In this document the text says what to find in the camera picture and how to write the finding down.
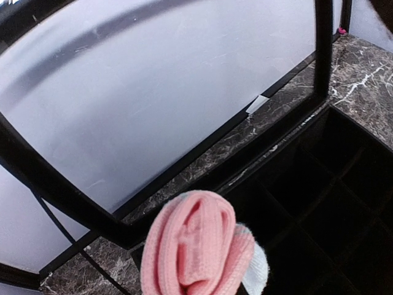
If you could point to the pink patterned sock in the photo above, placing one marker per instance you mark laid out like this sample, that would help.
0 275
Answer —
196 246

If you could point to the black display case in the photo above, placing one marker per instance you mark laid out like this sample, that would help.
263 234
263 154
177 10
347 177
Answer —
110 109

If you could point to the right black frame post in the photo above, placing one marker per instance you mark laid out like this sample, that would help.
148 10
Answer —
345 19

